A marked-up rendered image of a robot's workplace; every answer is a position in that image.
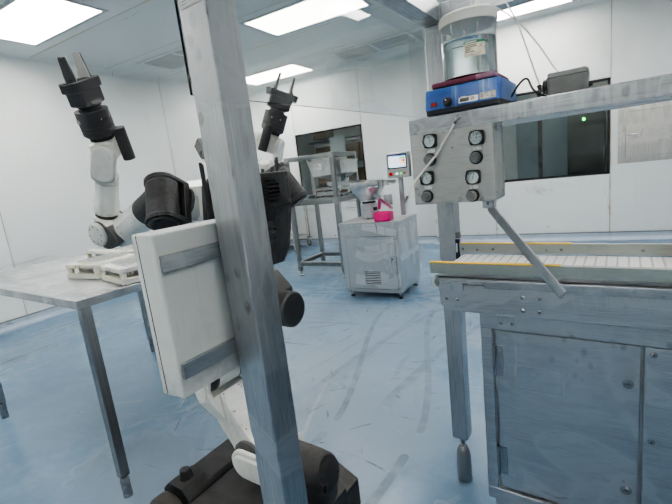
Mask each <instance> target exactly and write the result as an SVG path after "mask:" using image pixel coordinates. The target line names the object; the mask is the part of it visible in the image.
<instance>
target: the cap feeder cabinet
mask: <svg viewBox="0 0 672 504"><path fill-rule="evenodd" d="M416 214H417V213H406V215H401V214H393V217H394V219H393V220H391V221H382V222H375V221H374V217H372V218H369V219H368V220H365V219H366V218H361V216H360V217H357V218H354V219H351V220H348V221H345V222H342V223H339V224H338V225H339V229H340V238H341V246H342V255H343V264H344V273H345V281H346V288H348V291H352V294H351V296H355V294H354V291H360V292H380V293H400V294H399V295H400V296H399V299H403V297H402V296H401V294H402V293H404V292H405V291H406V290H407V289H408V288H410V287H411V286H412V285H413V284H414V283H415V284H414V285H415V286H416V285H418V283H416V282H417V281H418V280H419V279H420V276H421V269H420V256H419V243H418V231H417V218H416V217H417V215H416Z"/></svg>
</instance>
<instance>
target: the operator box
mask: <svg viewBox="0 0 672 504"><path fill-rule="evenodd" d="M131 238H132V243H133V248H134V252H135V257H136V262H137V267H138V272H139V276H140V281H141V286H142V291H143V295H144V300H145V305H146V310H147V315H148V319H149V324H150V329H151V334H152V338H153V343H154V348H155V353H156V357H157V362H158V367H159V372H160V377H161V381H162V386H163V391H164V393H165V394H168V395H172V396H177V397H181V398H183V399H185V398H186V397H188V396H190V395H192V394H193V393H195V392H197V391H198V390H200V389H202V388H203V387H205V386H207V385H209V384H210V383H212V382H214V381H215V380H217V379H219V378H220V377H222V376H224V375H226V374H227V373H229V372H231V371H232V370H234V369H236V368H237V367H239V366H240V363H239V357H238V351H237V346H236V340H235V334H234V328H233V322H232V316H231V310H230V304H229V298H228V293H227V287H226V281H225V275H224V269H223V263H222V257H221V251H220V245H219V240H218V234H217V228H216V222H215V219H210V220H205V221H200V222H195V223H190V224H185V225H180V226H174V227H169V228H164V229H159V230H154V231H149V232H144V233H139V234H134V235H132V236H131Z"/></svg>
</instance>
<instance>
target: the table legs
mask: <svg viewBox="0 0 672 504"><path fill-rule="evenodd" d="M137 293H138V297H139V302H140V307H141V311H142V316H143V321H144V326H145V330H146V335H147V340H149V345H150V350H151V352H154V351H155V348H154V343H153V338H152V334H151V329H150V324H149V319H148V315H147V310H146V305H145V300H144V295H143V291H142V290H140V291H137ZM77 313H78V317H79V322H80V326H81V330H82V334H83V338H84V342H85V346H86V350H87V355H88V359H89V363H90V367H91V371H92V375H93V379H94V383H95V388H96V392H97V396H98V400H99V404H100V408H101V412H102V416H103V421H104V425H105V429H106V433H107V437H108V441H109V445H110V449H111V454H112V458H113V462H114V466H115V470H116V474H117V476H118V477H119V480H120V484H121V488H122V492H123V496H124V498H125V499H127V498H130V497H131V496H132V495H133V490H132V485H131V481H130V477H129V473H130V470H129V466H128V462H127V457H126V453H125V449H124V445H123V440H122V436H121V432H120V428H119V423H118V419H117V415H116V411H115V406H114V402H113V398H112V394H111V389H110V385H109V381H108V377H107V372H106V368H105V364H104V360H103V355H102V351H101V347H100V343H99V338H98V334H97V330H96V326H95V321H94V317H93V313H92V309H91V306H89V307H86V308H83V309H79V310H77ZM5 402H6V399H5V395H4V392H3V389H2V385H1V382H0V414H1V417H2V419H6V418H8V417H9V412H8V409H7V406H6V403H5Z"/></svg>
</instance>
